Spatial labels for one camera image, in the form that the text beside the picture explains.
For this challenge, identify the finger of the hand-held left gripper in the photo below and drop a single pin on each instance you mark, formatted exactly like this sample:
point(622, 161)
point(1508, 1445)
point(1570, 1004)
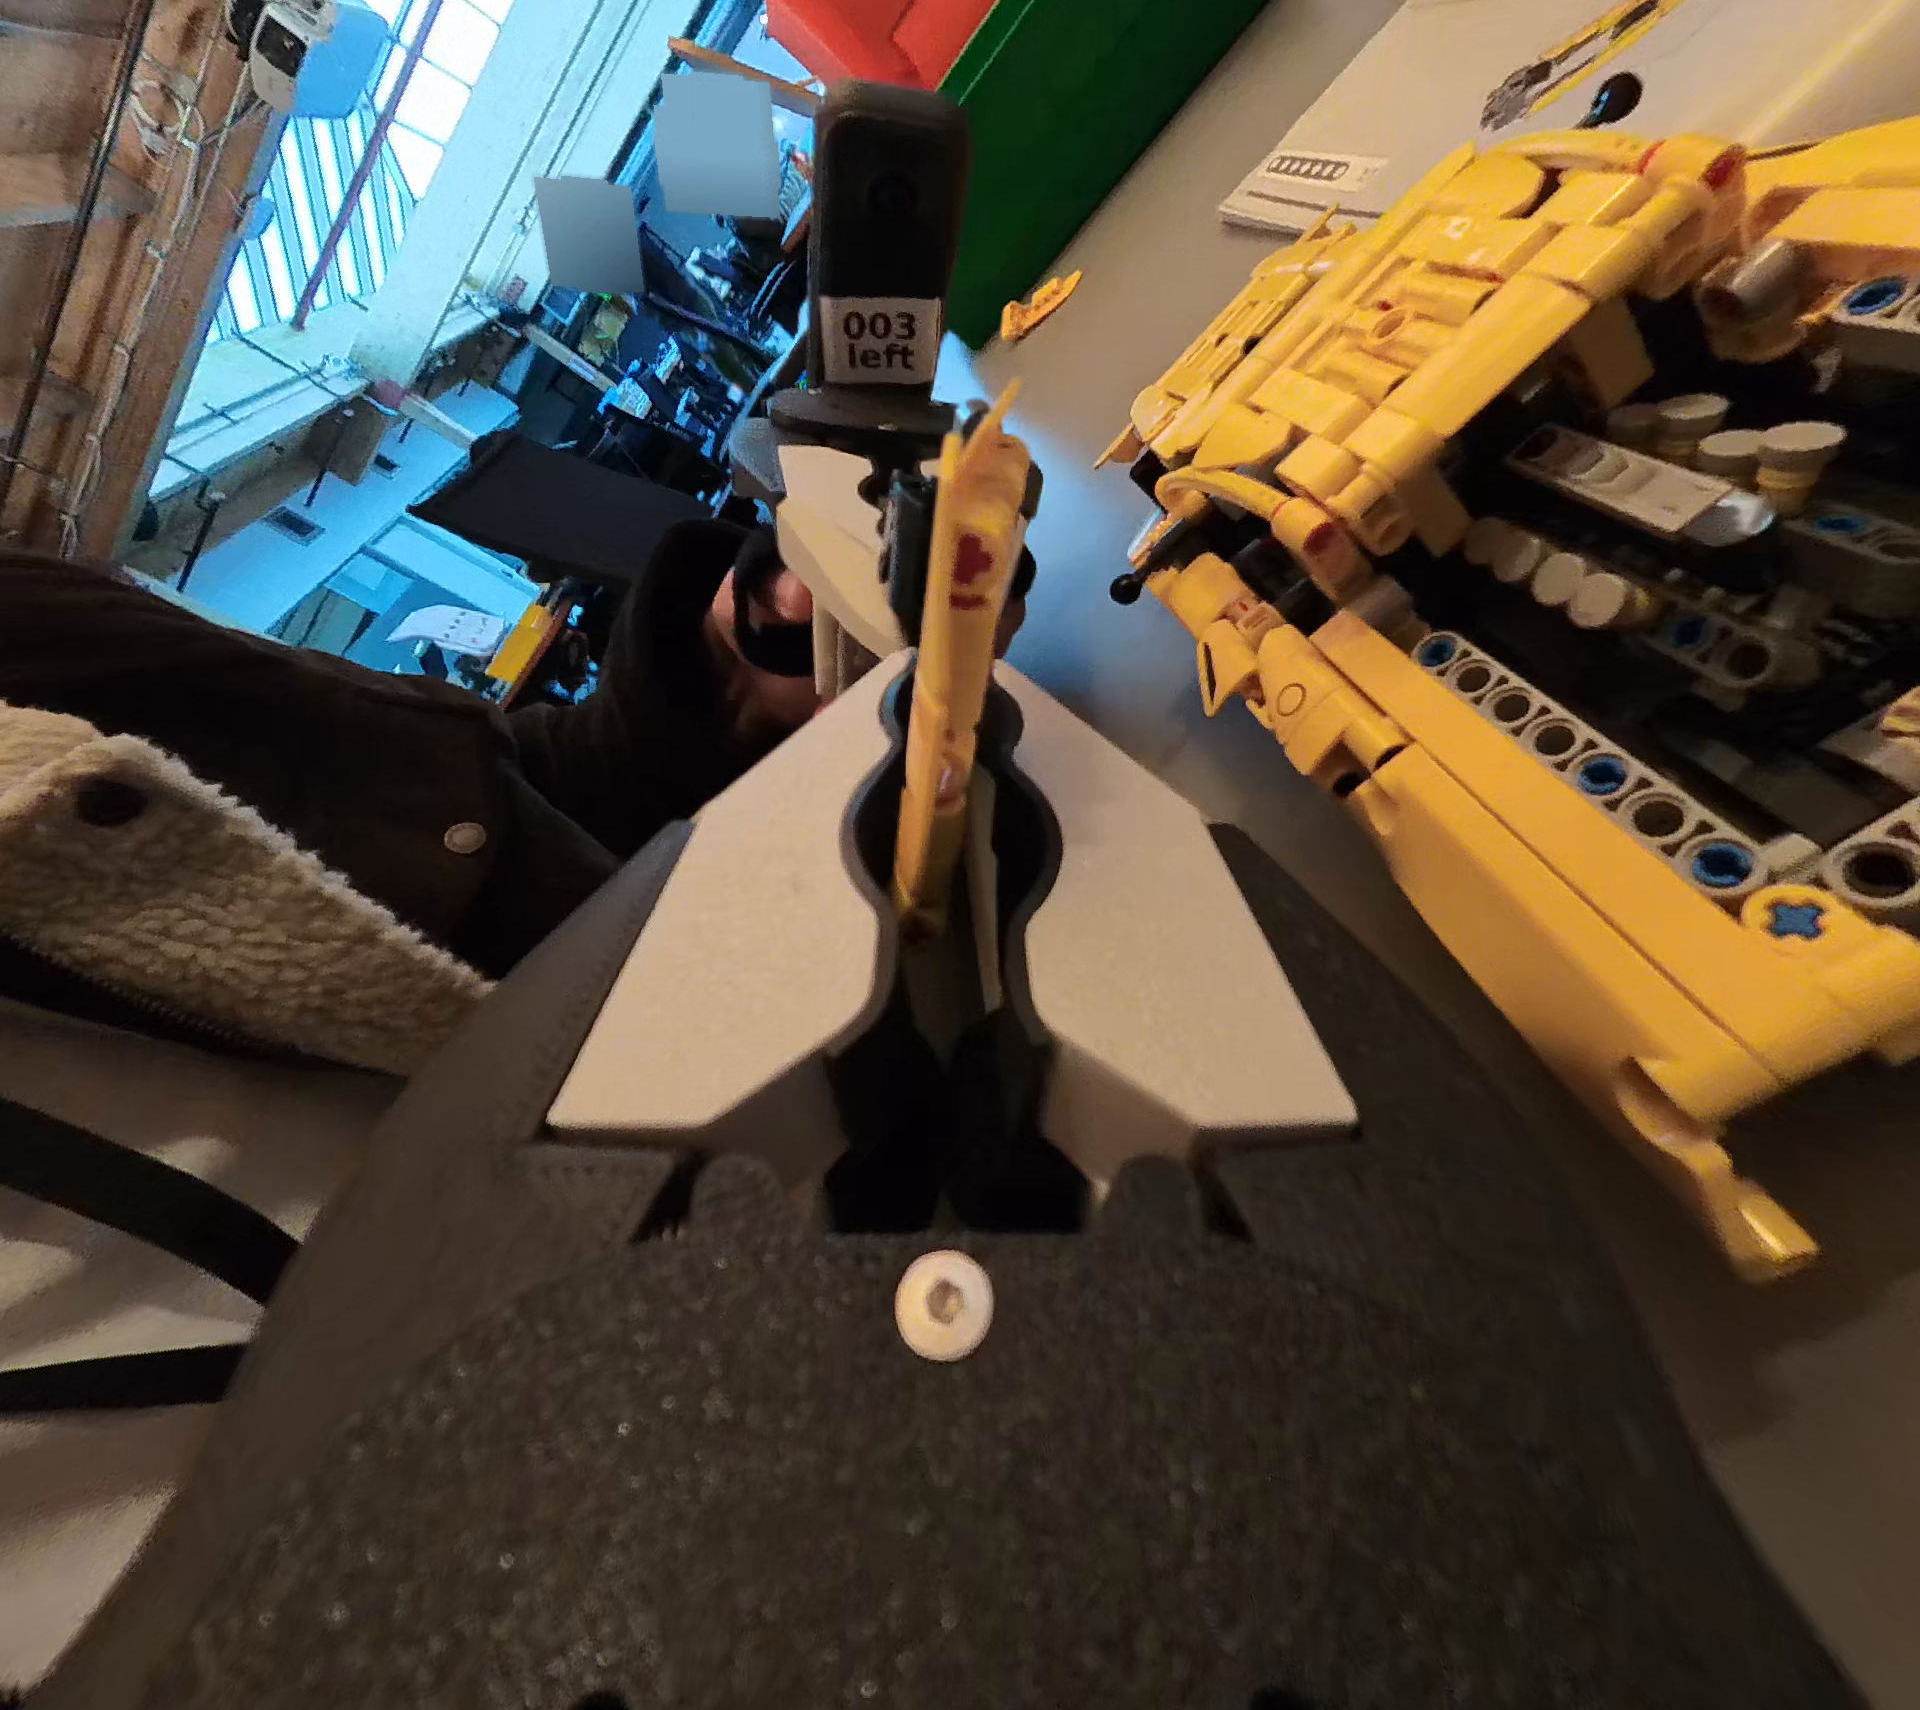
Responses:
point(833, 541)

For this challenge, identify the small yellow brick piece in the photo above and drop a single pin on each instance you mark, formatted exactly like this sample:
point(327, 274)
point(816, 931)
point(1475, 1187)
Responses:
point(1040, 309)

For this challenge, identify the wooden board on white arm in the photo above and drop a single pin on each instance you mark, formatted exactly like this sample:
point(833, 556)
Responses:
point(742, 69)

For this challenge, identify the yellow toy brick car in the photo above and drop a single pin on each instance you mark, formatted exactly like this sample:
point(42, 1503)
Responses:
point(1425, 390)

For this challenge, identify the white striped shirt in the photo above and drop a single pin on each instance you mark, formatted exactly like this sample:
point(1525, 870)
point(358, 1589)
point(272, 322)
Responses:
point(120, 1141)

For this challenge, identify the brown fleece-lined jacket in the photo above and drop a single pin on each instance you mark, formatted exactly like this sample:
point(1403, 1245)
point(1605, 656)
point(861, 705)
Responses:
point(225, 810)

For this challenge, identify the green plastic bin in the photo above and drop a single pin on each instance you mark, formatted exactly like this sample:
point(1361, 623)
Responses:
point(1110, 45)

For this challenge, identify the yellow panel with axle pin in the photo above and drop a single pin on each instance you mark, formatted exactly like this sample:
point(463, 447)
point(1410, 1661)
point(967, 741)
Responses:
point(961, 631)

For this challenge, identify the person's left hand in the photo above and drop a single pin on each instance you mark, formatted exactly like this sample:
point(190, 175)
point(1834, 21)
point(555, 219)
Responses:
point(773, 675)

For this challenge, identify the white mounted projector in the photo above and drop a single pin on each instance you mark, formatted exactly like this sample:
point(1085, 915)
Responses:
point(300, 30)

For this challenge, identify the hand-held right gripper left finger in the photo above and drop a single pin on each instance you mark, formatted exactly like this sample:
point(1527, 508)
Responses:
point(720, 990)

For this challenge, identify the person's left forearm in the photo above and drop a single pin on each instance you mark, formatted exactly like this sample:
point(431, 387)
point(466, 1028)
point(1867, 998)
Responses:
point(645, 705)

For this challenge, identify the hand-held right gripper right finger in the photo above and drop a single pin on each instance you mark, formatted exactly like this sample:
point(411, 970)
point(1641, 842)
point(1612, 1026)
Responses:
point(1184, 990)

